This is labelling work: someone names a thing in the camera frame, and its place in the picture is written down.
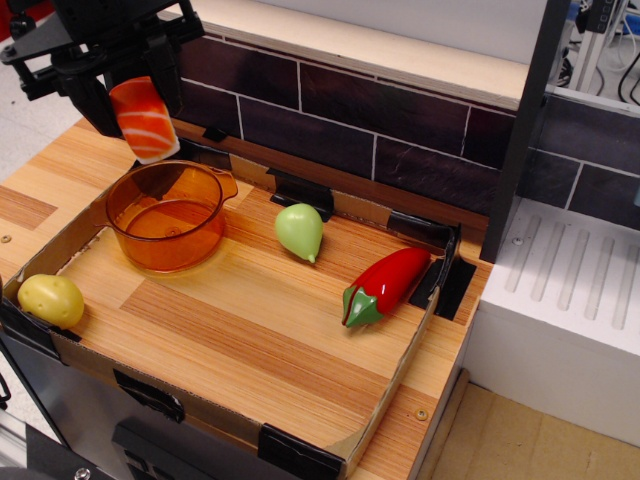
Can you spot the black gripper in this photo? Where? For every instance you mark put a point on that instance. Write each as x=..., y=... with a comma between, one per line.
x=85, y=48

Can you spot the salmon nigiri sushi toy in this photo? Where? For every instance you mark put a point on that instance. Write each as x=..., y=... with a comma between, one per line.
x=144, y=120

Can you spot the orange transparent plastic pot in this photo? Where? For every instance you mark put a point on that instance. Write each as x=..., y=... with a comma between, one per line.
x=169, y=216

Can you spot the cardboard fence with black tape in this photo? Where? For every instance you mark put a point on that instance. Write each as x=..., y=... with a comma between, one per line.
x=241, y=365

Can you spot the black caster wheel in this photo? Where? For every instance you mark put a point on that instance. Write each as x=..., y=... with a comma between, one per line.
x=20, y=24

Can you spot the green toy pear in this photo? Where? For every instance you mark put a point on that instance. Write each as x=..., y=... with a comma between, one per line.
x=299, y=229

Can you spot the yellow toy potato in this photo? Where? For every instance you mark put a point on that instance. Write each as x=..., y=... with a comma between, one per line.
x=53, y=299

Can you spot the red toy chili pepper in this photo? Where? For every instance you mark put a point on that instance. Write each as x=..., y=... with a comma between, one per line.
x=381, y=286

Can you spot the white toy sink drainboard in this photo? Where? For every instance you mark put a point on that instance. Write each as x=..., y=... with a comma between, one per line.
x=557, y=326

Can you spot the dark shelf frame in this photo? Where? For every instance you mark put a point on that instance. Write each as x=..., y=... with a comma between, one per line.
x=426, y=129

